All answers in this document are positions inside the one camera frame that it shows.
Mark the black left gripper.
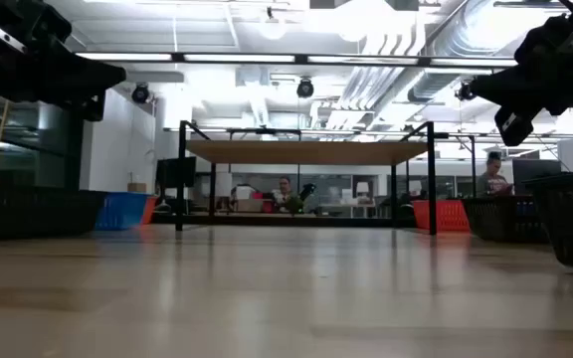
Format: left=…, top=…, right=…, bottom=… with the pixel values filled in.
left=0, top=0, right=127, bottom=107

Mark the blue plastic basket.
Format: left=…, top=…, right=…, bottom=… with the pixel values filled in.
left=95, top=191, right=151, bottom=232

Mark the red plastic basket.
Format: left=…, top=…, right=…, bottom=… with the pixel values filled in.
left=140, top=196, right=160, bottom=226
left=412, top=199, right=472, bottom=234

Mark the black ceiling light cluster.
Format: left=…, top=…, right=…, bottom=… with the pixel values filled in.
left=455, top=79, right=477, bottom=101

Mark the black ceiling track light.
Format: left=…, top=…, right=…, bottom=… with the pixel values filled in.
left=295, top=78, right=315, bottom=99
left=131, top=83, right=151, bottom=105

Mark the black background metal stand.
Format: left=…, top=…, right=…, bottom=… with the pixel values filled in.
left=434, top=131, right=478, bottom=200

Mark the black computer monitor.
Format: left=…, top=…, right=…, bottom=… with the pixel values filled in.
left=155, top=156, right=198, bottom=190
left=512, top=158, right=562, bottom=196

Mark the person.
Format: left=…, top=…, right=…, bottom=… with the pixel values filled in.
left=475, top=151, right=515, bottom=198
left=273, top=176, right=298, bottom=213

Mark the LED light bar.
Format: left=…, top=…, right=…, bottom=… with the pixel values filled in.
left=75, top=51, right=519, bottom=69

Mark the green potted plant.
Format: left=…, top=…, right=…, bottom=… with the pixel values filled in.
left=286, top=194, right=305, bottom=216

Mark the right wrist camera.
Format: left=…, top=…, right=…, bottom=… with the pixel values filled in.
left=493, top=104, right=535, bottom=148

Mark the wooden shelf black metal frame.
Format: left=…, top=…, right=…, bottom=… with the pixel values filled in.
left=175, top=118, right=440, bottom=237

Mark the black aluminium rig frame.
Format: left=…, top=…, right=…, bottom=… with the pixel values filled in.
left=151, top=212, right=417, bottom=229

